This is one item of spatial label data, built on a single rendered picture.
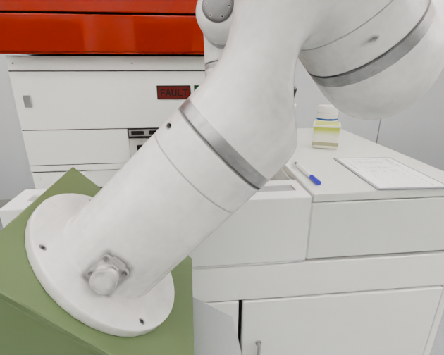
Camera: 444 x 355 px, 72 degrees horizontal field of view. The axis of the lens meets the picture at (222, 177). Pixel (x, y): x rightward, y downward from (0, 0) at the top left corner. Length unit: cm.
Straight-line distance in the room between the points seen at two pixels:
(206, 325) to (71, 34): 93
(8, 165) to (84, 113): 198
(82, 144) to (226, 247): 77
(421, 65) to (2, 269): 40
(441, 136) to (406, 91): 323
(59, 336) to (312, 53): 33
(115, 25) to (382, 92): 90
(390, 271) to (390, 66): 53
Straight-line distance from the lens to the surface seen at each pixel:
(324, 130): 92
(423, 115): 339
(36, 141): 128
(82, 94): 119
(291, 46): 26
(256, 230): 59
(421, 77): 35
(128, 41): 109
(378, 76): 32
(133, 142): 116
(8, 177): 317
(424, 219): 74
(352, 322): 82
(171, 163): 28
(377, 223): 68
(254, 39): 27
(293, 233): 62
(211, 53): 56
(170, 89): 113
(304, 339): 80
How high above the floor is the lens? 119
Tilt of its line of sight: 20 degrees down
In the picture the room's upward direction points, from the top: straight up
